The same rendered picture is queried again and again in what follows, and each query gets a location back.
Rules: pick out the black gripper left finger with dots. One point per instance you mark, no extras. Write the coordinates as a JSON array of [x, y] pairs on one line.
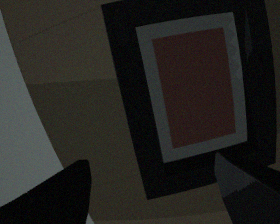
[[63, 199]]

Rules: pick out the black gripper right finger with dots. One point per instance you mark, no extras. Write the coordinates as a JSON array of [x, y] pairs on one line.
[[250, 191]]

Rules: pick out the black picture frame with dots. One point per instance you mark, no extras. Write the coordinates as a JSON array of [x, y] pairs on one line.
[[196, 77]]

